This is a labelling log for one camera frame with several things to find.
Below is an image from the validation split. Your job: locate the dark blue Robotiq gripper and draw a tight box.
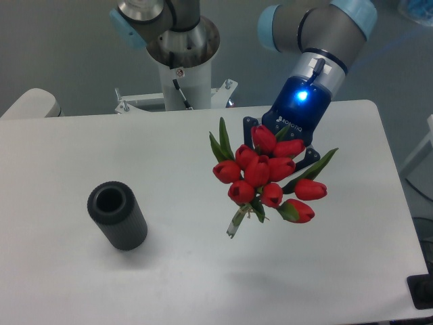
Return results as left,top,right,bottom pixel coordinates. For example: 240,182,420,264
243,77,331,173

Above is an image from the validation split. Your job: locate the red tulip bouquet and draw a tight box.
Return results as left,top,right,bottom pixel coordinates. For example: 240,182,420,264
209,119,337,238

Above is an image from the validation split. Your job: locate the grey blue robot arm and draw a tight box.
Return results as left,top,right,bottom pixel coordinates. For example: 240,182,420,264
110,1,377,170

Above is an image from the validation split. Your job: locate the white furniture at right edge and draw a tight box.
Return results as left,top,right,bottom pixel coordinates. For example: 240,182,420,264
398,114,433,183

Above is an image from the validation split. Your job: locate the black ribbed cylindrical vase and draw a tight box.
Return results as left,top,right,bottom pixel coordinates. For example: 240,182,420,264
87,181,147,251

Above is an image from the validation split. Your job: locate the blue plastic bag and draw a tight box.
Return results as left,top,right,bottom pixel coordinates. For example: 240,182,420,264
398,0,432,27

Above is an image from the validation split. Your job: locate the black device at table corner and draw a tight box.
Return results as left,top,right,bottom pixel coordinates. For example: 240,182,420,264
407,274,432,310

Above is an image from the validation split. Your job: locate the white chair back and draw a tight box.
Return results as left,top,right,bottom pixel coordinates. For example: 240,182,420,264
1,88,64,121

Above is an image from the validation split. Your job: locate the white metal base frame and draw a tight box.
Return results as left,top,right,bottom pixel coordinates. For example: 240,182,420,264
114,79,238,114

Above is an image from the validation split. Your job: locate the black cable on pedestal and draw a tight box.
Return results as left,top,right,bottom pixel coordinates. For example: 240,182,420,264
172,79,194,111

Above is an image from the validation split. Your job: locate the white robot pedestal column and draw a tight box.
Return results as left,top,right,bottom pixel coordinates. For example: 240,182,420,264
146,16,220,105

